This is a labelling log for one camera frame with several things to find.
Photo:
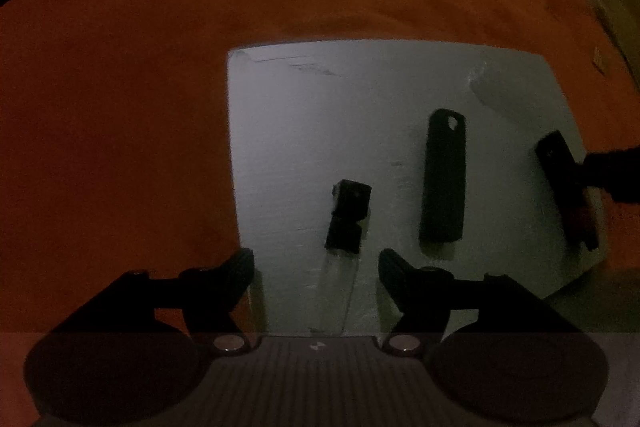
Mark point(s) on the small yellowish scrap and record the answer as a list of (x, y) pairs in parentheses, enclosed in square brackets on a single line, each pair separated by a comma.
[(600, 60)]

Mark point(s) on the flat white board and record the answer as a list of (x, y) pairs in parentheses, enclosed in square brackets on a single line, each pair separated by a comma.
[(325, 117)]

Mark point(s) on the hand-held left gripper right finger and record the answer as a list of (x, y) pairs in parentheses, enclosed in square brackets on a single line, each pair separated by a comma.
[(389, 266)]

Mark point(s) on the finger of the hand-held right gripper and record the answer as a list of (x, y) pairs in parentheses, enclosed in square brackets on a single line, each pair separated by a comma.
[(612, 174)]

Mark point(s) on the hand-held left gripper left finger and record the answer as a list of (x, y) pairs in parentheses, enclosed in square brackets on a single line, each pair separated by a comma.
[(245, 264)]

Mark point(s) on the black clip with clear body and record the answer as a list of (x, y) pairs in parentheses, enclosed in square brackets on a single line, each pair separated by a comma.
[(347, 217)]

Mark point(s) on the orange cloth covered desktop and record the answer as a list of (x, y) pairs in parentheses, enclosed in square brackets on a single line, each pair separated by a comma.
[(125, 107)]

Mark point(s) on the black and red tool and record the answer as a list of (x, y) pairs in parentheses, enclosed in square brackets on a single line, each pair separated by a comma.
[(565, 187)]

